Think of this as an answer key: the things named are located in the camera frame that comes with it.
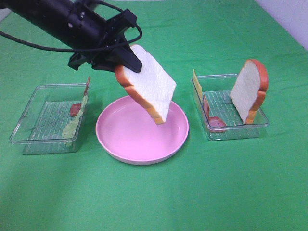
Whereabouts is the green toy lettuce leaf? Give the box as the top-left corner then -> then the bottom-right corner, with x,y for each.
62,96 -> 88,139

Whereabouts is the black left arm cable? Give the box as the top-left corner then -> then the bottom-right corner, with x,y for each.
0,0 -> 143,53

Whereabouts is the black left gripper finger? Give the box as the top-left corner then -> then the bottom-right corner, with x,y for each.
92,45 -> 142,73

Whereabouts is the toy bacon strip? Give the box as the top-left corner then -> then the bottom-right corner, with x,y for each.
203,95 -> 226,127
70,77 -> 90,117

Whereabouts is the clear right plastic container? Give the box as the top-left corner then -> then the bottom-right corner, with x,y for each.
192,74 -> 269,141

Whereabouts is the yellow toy cheese slice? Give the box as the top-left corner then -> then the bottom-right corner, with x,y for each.
192,69 -> 203,102

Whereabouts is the clear left plastic container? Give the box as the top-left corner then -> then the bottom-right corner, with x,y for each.
9,83 -> 89,154

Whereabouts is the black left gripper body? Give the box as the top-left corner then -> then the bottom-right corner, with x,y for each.
60,4 -> 137,70

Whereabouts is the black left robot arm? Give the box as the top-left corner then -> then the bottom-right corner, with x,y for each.
0,0 -> 142,73

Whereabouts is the pink round plate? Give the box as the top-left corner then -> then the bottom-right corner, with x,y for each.
96,96 -> 189,165

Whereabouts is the green tablecloth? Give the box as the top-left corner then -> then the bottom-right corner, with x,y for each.
0,0 -> 308,231

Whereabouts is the clear plastic container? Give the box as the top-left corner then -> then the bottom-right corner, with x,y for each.
9,83 -> 89,154
192,74 -> 269,141

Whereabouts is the toy bread slice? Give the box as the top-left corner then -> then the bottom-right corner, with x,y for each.
115,44 -> 177,125
230,59 -> 269,124

